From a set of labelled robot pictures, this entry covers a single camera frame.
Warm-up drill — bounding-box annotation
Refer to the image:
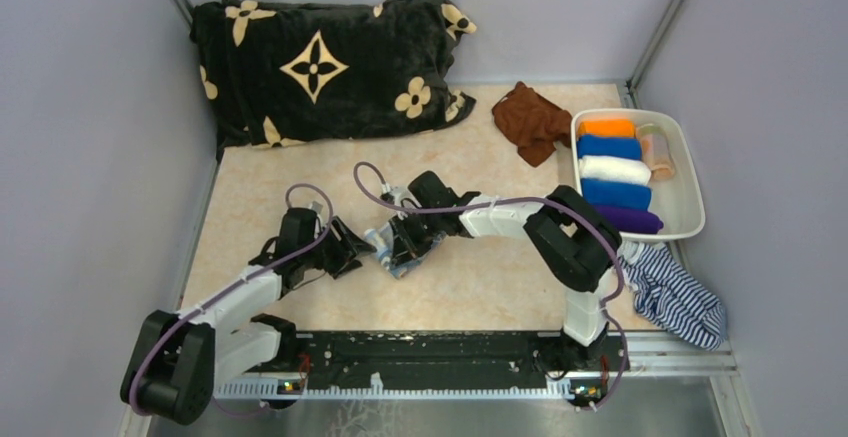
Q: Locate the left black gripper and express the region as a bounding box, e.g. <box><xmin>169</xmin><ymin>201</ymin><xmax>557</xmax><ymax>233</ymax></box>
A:
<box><xmin>301</xmin><ymin>215</ymin><xmax>377</xmax><ymax>279</ymax></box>

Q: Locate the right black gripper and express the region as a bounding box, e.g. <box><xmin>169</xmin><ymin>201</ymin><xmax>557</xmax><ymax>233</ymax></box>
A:
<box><xmin>388</xmin><ymin>208</ymin><xmax>443</xmax><ymax>270</ymax></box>

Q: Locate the orange blue patterned towel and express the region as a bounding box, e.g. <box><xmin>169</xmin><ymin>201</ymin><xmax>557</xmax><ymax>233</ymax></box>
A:
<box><xmin>363</xmin><ymin>223</ymin><xmax>446</xmax><ymax>279</ymax></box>

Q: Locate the brown towel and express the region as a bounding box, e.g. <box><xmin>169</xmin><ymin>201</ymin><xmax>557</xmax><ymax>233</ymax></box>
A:
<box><xmin>492</xmin><ymin>82</ymin><xmax>572</xmax><ymax>167</ymax></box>

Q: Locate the orange polka dot towel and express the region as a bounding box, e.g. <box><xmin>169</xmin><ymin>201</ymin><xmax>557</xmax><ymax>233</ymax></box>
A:
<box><xmin>635</xmin><ymin>123</ymin><xmax>676</xmax><ymax>181</ymax></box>

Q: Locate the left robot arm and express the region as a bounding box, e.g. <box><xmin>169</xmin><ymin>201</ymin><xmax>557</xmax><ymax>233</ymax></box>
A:
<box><xmin>120</xmin><ymin>207</ymin><xmax>376</xmax><ymax>425</ymax></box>

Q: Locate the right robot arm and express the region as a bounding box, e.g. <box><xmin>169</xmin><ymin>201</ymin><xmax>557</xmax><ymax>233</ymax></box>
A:
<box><xmin>380</xmin><ymin>171</ymin><xmax>622</xmax><ymax>373</ymax></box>

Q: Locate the black pillow with beige flowers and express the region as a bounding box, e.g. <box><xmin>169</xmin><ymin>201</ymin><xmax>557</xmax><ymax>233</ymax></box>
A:
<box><xmin>190</xmin><ymin>0</ymin><xmax>477</xmax><ymax>149</ymax></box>

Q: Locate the white rolled towel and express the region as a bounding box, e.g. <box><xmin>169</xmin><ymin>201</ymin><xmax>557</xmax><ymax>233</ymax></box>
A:
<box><xmin>578</xmin><ymin>155</ymin><xmax>652</xmax><ymax>186</ymax></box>

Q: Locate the blue rolled towel lower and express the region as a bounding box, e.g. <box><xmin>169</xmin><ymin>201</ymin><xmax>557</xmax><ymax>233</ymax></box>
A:
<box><xmin>580</xmin><ymin>179</ymin><xmax>653</xmax><ymax>210</ymax></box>

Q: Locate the blue rolled towel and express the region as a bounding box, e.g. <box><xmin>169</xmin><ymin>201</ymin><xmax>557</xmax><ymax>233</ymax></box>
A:
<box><xmin>577</xmin><ymin>134</ymin><xmax>642</xmax><ymax>161</ymax></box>
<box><xmin>580</xmin><ymin>179</ymin><xmax>653</xmax><ymax>210</ymax></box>

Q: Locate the blue rolled towel upper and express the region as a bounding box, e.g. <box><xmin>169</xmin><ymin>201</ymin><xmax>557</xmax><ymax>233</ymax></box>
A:
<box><xmin>577</xmin><ymin>134</ymin><xmax>642</xmax><ymax>161</ymax></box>

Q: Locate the orange rolled towel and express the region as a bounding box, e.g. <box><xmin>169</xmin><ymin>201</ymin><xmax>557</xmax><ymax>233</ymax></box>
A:
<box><xmin>577</xmin><ymin>119</ymin><xmax>636</xmax><ymax>139</ymax></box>

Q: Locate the purple rolled towel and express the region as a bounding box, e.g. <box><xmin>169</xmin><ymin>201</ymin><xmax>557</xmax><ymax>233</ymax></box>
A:
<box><xmin>595</xmin><ymin>205</ymin><xmax>664</xmax><ymax>235</ymax></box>

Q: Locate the blue white striped towel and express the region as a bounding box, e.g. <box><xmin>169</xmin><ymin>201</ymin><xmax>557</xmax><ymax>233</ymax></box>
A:
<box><xmin>618</xmin><ymin>241</ymin><xmax>727</xmax><ymax>351</ymax></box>

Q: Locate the white plastic bin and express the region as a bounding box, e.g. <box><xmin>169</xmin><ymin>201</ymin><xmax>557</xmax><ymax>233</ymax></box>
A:
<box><xmin>572</xmin><ymin>108</ymin><xmax>706</xmax><ymax>243</ymax></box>

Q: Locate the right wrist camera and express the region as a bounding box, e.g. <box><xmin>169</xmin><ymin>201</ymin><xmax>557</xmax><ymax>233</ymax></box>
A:
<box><xmin>380</xmin><ymin>184</ymin><xmax>408</xmax><ymax>208</ymax></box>

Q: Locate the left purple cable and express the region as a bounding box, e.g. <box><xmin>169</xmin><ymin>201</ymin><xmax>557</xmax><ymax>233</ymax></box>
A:
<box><xmin>127</xmin><ymin>183</ymin><xmax>335</xmax><ymax>420</ymax></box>

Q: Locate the purple cable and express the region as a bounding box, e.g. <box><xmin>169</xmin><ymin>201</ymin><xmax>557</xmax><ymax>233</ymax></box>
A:
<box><xmin>352</xmin><ymin>161</ymin><xmax>631</xmax><ymax>413</ymax></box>
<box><xmin>127</xmin><ymin>183</ymin><xmax>335</xmax><ymax>420</ymax></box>

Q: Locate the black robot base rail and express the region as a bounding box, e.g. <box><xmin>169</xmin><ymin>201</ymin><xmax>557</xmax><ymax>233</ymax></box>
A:
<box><xmin>243</xmin><ymin>331</ymin><xmax>630</xmax><ymax>405</ymax></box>

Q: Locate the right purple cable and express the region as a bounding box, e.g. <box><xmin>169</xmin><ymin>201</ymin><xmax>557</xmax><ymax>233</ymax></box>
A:
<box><xmin>352</xmin><ymin>161</ymin><xmax>631</xmax><ymax>413</ymax></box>

